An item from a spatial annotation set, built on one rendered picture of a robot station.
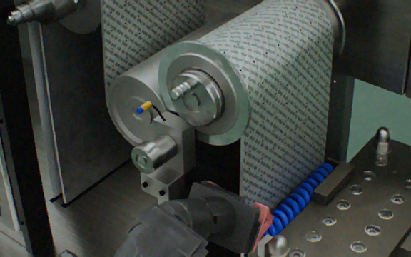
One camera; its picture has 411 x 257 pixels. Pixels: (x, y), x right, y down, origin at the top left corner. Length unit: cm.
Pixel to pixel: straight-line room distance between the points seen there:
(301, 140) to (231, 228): 22
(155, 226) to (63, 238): 49
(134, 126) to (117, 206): 28
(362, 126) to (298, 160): 208
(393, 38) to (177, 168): 40
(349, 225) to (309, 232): 6
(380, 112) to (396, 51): 215
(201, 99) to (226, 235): 18
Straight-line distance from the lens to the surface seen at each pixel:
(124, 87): 109
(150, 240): 80
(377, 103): 340
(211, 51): 94
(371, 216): 114
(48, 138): 132
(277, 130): 105
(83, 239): 130
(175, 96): 94
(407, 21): 117
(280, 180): 112
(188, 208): 90
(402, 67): 120
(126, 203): 136
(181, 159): 102
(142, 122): 109
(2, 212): 135
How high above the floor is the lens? 176
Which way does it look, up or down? 34 degrees down
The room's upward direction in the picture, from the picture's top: 1 degrees counter-clockwise
